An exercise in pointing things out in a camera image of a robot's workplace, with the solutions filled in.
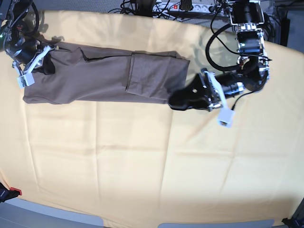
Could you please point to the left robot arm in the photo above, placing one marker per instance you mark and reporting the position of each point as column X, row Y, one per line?
column 252, row 69

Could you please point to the yellow table cloth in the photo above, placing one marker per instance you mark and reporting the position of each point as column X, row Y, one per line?
column 140, row 165

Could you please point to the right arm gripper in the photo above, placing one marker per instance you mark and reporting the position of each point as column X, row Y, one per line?
column 24, row 51

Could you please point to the red black clamp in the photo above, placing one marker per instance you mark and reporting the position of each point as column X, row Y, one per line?
column 7, row 194

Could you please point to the black clamp right corner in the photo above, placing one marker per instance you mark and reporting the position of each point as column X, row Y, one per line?
column 296, row 221

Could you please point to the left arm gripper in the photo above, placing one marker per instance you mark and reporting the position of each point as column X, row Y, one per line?
column 200, row 93

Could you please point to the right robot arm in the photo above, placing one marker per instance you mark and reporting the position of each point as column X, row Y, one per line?
column 15, row 28

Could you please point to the brown T-shirt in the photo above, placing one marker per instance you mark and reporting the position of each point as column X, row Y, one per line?
column 88, row 73

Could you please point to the white power strip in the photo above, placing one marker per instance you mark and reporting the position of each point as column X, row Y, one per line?
column 173, row 7

